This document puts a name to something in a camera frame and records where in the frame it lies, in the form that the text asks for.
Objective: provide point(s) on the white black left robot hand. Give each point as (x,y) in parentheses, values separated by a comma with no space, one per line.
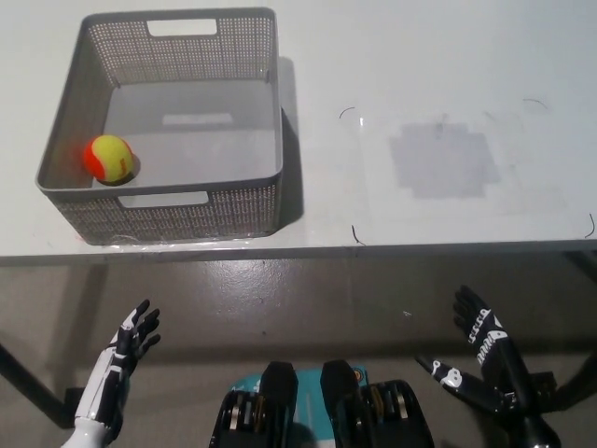
(114,368)

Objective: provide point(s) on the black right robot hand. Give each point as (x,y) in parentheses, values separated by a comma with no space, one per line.
(499,364)

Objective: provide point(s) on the yellow orange tennis ball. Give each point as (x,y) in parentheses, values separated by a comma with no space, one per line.
(109,156)

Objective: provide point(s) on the black table leg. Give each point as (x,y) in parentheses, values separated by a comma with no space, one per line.
(576,378)
(32,380)

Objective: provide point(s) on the grey perforated plastic basket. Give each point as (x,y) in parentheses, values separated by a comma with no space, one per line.
(186,219)

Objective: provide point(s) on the black teal robot body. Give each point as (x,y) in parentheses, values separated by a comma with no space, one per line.
(280,410)

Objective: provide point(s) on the clear plastic sheet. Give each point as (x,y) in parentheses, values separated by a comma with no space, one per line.
(527,186)

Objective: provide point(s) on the grey tape patch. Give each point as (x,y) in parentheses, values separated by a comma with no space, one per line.
(443,163)

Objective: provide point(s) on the black table frame bar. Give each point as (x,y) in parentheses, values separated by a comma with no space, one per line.
(583,262)

